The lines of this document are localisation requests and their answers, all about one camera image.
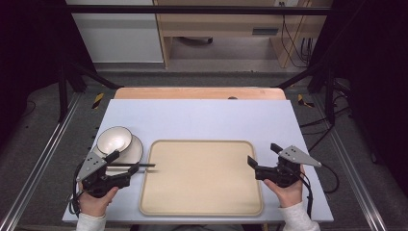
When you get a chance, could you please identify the white bowl dark rim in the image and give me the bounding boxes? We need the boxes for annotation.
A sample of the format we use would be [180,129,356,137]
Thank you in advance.
[95,125,134,157]

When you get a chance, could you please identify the yellow black floor tape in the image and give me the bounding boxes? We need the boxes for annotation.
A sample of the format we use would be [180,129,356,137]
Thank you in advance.
[91,92,106,111]
[296,93,316,109]

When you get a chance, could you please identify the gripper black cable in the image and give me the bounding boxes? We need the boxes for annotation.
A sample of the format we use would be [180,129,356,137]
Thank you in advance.
[68,160,86,218]
[300,163,340,219]

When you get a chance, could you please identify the wooden desk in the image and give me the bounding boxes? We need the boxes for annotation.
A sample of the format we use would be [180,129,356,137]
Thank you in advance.
[153,0,333,69]

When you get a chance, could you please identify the white plate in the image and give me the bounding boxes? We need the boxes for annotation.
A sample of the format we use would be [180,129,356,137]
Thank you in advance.
[91,134,144,176]

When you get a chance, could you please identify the white cabinet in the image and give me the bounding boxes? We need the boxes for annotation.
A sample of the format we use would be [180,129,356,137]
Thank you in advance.
[64,0,165,64]

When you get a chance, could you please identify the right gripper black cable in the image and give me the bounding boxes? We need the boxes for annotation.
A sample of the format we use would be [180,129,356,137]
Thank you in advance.
[300,163,340,219]

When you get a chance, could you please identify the aluminium floor rail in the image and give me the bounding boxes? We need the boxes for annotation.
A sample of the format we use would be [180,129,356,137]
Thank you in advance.
[311,95,390,231]
[0,91,83,231]

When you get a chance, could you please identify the dark curtain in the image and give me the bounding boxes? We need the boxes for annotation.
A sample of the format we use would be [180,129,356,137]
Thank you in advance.
[0,0,97,148]
[307,0,408,196]

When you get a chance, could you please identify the beige tray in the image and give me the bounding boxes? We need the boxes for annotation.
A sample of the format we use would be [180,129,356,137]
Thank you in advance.
[139,140,265,217]

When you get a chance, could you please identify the black floor cables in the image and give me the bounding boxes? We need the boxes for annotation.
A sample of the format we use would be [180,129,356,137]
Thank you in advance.
[299,81,352,153]

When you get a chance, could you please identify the person's right hand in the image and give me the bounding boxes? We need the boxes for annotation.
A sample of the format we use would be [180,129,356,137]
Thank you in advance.
[263,165,305,209]

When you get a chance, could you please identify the black cables under desk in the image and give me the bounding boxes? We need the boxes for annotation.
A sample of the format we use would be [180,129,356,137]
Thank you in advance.
[279,1,315,69]

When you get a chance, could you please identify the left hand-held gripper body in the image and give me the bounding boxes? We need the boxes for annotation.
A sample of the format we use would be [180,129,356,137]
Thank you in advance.
[76,151,132,198]

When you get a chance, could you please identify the black metal stand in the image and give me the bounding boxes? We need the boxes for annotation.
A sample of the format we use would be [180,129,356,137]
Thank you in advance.
[57,59,124,123]
[274,62,337,127]

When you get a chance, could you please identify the black chopsticks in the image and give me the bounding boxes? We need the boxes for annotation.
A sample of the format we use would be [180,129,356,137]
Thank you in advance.
[108,162,157,169]

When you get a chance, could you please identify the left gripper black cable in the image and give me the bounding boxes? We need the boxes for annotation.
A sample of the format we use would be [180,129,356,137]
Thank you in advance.
[68,160,86,218]

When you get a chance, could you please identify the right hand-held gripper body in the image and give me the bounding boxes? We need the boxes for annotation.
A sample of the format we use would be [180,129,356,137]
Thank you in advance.
[255,144,322,189]

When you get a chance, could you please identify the black horizontal frame bar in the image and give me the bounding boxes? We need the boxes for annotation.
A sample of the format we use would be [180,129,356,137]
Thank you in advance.
[64,4,335,16]

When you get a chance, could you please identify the person's left hand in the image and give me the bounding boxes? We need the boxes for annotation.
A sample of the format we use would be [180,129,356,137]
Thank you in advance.
[77,187,120,217]

